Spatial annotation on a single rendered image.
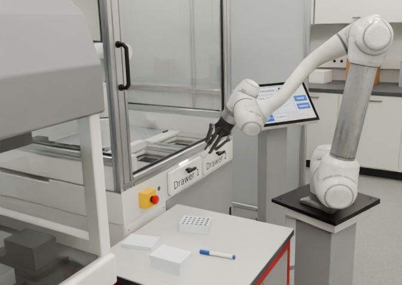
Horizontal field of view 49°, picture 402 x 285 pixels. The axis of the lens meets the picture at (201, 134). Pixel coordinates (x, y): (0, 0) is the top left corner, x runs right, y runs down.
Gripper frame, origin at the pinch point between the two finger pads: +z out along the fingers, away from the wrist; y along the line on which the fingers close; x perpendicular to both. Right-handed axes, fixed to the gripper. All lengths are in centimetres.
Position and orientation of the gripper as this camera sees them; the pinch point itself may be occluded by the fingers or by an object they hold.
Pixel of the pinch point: (207, 152)
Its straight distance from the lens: 210.9
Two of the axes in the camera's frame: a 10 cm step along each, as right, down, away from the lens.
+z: -4.7, 7.4, 4.8
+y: -7.3, -6.3, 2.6
